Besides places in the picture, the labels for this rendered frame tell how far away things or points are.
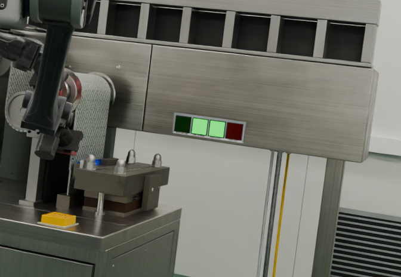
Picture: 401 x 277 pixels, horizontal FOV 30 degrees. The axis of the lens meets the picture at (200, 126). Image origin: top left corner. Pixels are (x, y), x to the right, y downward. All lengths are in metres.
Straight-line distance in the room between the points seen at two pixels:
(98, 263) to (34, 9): 0.97
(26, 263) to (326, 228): 1.04
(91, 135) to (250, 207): 2.59
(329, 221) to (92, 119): 0.87
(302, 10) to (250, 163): 2.52
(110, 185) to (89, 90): 0.33
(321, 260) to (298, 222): 2.22
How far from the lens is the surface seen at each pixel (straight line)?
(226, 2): 2.51
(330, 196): 2.59
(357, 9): 2.43
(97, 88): 2.43
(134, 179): 2.28
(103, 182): 2.23
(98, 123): 2.45
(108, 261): 2.04
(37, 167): 2.32
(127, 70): 2.59
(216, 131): 2.48
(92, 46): 2.65
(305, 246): 4.85
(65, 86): 2.29
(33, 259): 2.10
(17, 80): 2.45
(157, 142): 5.03
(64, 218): 2.05
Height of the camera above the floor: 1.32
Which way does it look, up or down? 3 degrees down
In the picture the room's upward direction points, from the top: 7 degrees clockwise
